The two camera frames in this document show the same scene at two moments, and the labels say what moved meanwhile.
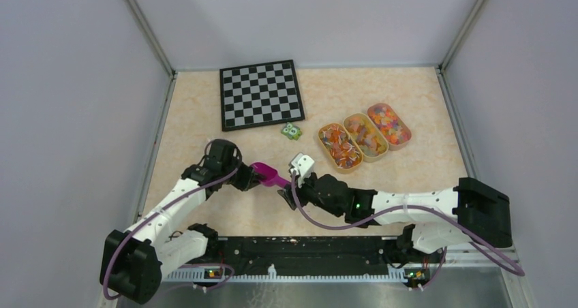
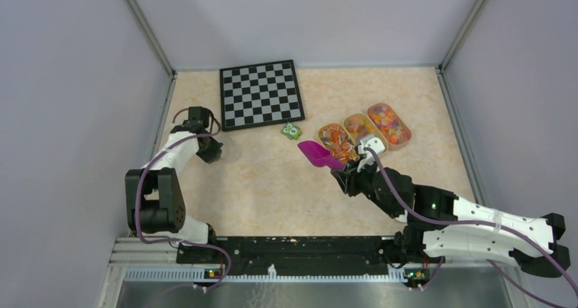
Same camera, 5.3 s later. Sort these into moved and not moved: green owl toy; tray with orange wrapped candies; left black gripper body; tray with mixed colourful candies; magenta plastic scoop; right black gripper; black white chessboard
Moved: left black gripper body; magenta plastic scoop; right black gripper
Not moved: tray with mixed colourful candies; black white chessboard; tray with orange wrapped candies; green owl toy
